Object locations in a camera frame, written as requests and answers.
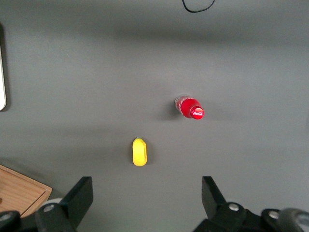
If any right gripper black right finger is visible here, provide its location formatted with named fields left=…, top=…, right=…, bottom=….
left=193, top=175, right=256, bottom=232

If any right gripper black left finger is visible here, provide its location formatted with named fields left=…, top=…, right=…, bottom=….
left=35, top=176, right=94, bottom=232

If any white plastic tray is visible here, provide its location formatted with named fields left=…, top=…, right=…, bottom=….
left=0, top=23, right=7, bottom=112

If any wooden drawer cabinet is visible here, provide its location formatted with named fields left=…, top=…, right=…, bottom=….
left=0, top=164, right=53, bottom=218

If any yellow lemon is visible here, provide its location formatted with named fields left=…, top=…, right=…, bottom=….
left=132, top=137, right=148, bottom=167

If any red cola bottle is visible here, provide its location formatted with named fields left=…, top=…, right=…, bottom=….
left=174, top=94, right=205, bottom=121

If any black cable loop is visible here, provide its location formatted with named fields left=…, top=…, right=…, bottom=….
left=182, top=0, right=216, bottom=13

